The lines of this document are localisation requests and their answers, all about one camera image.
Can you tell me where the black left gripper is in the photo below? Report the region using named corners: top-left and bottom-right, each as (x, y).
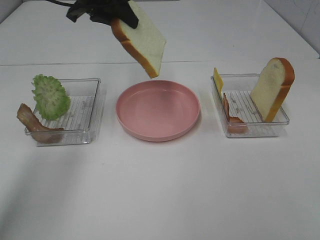
top-left (66, 0), bottom-right (139, 28)

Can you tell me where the bread slice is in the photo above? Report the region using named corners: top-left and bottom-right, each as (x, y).
top-left (250, 57), bottom-right (295, 122)
top-left (111, 0), bottom-right (166, 78)

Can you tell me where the green lettuce leaf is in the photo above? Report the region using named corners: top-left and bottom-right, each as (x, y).
top-left (32, 74), bottom-right (71, 121)

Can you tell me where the yellow cheese slice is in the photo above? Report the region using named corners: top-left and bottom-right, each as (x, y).
top-left (213, 67), bottom-right (224, 99)

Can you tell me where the brown bacon strip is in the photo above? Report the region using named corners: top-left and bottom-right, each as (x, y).
top-left (16, 103), bottom-right (64, 144)

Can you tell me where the pink bacon strip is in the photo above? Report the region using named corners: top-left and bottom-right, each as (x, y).
top-left (223, 93), bottom-right (248, 134)

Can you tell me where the pink round plate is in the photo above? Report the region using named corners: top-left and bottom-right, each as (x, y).
top-left (115, 80), bottom-right (201, 142)

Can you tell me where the left clear plastic tray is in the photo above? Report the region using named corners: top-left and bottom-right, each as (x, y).
top-left (24, 78), bottom-right (105, 147)

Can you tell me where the clear plastic tray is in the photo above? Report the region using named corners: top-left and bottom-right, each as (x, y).
top-left (24, 78), bottom-right (105, 147)
top-left (210, 73), bottom-right (290, 138)

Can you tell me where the right clear plastic tray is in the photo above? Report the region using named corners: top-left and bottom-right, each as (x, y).
top-left (210, 73), bottom-right (290, 138)

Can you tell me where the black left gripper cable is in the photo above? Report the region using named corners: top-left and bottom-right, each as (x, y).
top-left (46, 0), bottom-right (77, 6)

